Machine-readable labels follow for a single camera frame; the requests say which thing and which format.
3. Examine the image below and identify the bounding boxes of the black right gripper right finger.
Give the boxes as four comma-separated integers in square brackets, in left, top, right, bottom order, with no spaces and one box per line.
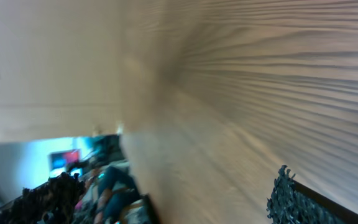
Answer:
[267,165,358,224]

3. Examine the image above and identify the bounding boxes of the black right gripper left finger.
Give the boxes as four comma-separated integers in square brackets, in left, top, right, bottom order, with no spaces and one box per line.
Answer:
[0,172,85,224]

